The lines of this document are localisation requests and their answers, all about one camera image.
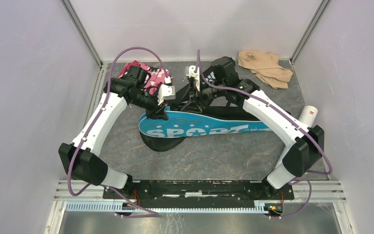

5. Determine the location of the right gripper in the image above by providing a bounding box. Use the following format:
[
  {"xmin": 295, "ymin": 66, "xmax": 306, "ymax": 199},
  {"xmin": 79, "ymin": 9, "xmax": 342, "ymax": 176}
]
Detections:
[{"xmin": 181, "ymin": 78, "xmax": 226, "ymax": 114}]

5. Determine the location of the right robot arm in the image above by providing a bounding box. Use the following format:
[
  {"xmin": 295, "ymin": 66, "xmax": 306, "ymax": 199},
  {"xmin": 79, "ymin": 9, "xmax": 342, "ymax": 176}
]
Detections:
[{"xmin": 185, "ymin": 57, "xmax": 325, "ymax": 199}]

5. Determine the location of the black Crossway racket cover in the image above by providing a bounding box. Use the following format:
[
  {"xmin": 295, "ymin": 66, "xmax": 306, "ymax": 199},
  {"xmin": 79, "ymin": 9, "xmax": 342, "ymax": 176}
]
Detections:
[{"xmin": 139, "ymin": 56, "xmax": 239, "ymax": 152}]

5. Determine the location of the beige cloth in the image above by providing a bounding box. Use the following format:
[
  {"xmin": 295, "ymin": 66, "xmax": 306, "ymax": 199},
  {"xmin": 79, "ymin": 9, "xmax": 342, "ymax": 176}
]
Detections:
[{"xmin": 238, "ymin": 50, "xmax": 293, "ymax": 89}]

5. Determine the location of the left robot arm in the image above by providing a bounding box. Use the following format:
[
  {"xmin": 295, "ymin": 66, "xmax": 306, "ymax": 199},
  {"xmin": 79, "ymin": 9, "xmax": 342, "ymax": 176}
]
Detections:
[{"xmin": 58, "ymin": 61, "xmax": 171, "ymax": 199}]

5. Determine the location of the pink camouflage cloth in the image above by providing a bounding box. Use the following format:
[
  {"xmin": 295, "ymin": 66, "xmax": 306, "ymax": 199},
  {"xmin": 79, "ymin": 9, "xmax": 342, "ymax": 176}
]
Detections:
[{"xmin": 117, "ymin": 60, "xmax": 166, "ymax": 95}]

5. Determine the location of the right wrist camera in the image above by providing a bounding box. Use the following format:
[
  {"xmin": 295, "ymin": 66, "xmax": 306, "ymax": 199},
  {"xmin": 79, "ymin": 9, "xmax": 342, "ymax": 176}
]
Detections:
[{"xmin": 185, "ymin": 65, "xmax": 201, "ymax": 91}]

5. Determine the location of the blue Sport racket cover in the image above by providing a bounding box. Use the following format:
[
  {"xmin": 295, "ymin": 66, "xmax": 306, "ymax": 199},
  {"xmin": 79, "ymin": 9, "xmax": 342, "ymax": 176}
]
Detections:
[{"xmin": 138, "ymin": 105, "xmax": 272, "ymax": 139}]

